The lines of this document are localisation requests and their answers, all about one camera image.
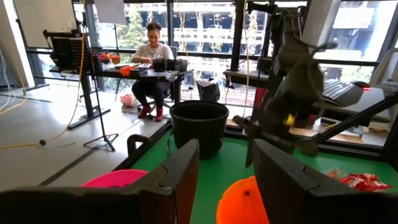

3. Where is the gray chair back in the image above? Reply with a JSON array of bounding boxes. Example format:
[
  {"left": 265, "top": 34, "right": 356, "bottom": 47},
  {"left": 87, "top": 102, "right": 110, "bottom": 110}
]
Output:
[{"left": 368, "top": 48, "right": 398, "bottom": 94}]

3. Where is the white board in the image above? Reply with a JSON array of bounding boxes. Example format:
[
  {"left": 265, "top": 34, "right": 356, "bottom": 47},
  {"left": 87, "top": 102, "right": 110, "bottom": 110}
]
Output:
[{"left": 14, "top": 0, "right": 78, "bottom": 49}]

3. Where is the red white striped bag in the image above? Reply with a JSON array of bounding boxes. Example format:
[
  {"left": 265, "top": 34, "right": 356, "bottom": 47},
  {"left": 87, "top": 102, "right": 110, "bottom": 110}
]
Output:
[{"left": 119, "top": 92, "right": 141, "bottom": 108}]

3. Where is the black keyboard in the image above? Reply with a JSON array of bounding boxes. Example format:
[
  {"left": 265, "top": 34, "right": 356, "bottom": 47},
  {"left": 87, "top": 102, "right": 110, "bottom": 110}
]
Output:
[{"left": 322, "top": 80, "right": 364, "bottom": 108}]

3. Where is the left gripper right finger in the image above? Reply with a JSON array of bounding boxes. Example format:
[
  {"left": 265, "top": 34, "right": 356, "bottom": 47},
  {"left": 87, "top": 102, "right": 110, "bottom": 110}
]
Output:
[{"left": 251, "top": 139, "right": 398, "bottom": 224}]

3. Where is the black perforated panel stand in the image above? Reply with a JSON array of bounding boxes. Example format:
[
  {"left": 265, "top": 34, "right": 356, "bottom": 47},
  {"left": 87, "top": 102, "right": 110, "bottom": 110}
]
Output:
[{"left": 43, "top": 29, "right": 94, "bottom": 72}]

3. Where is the pink plastic bucket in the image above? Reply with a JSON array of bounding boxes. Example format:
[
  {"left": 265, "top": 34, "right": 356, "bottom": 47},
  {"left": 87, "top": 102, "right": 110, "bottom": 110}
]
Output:
[{"left": 81, "top": 169, "right": 149, "bottom": 189}]

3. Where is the green table mat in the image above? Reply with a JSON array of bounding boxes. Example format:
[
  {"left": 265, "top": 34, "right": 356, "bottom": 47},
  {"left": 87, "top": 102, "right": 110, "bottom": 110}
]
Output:
[{"left": 130, "top": 129, "right": 398, "bottom": 224}]

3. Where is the yellow floor cable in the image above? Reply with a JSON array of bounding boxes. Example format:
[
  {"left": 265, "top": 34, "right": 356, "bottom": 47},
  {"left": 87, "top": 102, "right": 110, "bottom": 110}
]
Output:
[{"left": 0, "top": 0, "right": 88, "bottom": 150}]

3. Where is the red candy packet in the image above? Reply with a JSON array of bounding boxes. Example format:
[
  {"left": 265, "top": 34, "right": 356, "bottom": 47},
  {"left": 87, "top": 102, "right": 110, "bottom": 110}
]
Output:
[{"left": 338, "top": 173, "right": 392, "bottom": 192}]

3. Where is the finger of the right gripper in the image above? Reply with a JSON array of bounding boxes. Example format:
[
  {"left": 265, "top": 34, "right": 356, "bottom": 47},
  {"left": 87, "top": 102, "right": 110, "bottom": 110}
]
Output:
[
  {"left": 232, "top": 114, "right": 265, "bottom": 167},
  {"left": 294, "top": 136, "right": 320, "bottom": 156}
]

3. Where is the black box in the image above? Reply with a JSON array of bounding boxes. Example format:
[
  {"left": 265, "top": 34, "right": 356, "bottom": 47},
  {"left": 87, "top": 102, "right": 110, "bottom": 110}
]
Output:
[{"left": 152, "top": 58, "right": 189, "bottom": 72}]

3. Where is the black pumpkin bucket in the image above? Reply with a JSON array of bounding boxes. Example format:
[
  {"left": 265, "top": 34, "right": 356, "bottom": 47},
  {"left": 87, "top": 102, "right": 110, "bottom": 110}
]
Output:
[{"left": 169, "top": 100, "right": 230, "bottom": 160}]

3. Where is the black clamp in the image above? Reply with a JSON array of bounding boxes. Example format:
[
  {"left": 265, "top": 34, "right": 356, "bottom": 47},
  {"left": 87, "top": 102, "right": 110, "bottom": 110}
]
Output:
[{"left": 126, "top": 134, "right": 152, "bottom": 157}]

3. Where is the black tripod stand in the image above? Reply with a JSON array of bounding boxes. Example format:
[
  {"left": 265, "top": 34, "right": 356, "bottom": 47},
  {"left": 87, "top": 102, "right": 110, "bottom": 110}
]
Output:
[{"left": 81, "top": 12, "right": 119, "bottom": 152}]

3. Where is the black frame strut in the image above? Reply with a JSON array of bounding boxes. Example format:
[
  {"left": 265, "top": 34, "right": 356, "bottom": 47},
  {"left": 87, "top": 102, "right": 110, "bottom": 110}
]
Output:
[{"left": 310, "top": 93, "right": 398, "bottom": 149}]

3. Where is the black desk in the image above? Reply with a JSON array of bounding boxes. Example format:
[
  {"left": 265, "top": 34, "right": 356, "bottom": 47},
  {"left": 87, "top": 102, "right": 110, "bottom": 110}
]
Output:
[
  {"left": 223, "top": 70, "right": 398, "bottom": 125},
  {"left": 49, "top": 62, "right": 191, "bottom": 130}
]

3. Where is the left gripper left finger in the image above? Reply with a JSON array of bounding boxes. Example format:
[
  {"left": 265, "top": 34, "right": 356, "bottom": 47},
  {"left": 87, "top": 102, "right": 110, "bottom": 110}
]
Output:
[{"left": 0, "top": 139, "right": 200, "bottom": 224}]

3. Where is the clear candy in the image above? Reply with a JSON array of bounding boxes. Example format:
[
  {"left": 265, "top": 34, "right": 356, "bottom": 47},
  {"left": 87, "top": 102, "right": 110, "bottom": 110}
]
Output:
[{"left": 325, "top": 167, "right": 346, "bottom": 181}]

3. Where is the black computer mouse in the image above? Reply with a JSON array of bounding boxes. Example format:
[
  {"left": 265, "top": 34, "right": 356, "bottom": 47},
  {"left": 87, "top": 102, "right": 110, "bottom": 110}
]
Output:
[{"left": 351, "top": 80, "right": 371, "bottom": 91}]

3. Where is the orange pumpkin bucket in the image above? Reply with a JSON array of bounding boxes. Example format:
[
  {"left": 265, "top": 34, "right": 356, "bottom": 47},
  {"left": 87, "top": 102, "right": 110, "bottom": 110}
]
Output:
[{"left": 216, "top": 175, "right": 271, "bottom": 224}]

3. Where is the black bin with liner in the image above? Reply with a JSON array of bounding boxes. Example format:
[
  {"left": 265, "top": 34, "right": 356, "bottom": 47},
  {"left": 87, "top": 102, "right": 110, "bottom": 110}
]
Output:
[{"left": 195, "top": 78, "right": 221, "bottom": 103}]

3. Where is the person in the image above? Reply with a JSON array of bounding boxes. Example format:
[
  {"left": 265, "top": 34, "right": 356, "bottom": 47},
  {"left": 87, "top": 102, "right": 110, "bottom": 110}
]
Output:
[{"left": 131, "top": 21, "right": 175, "bottom": 123}]

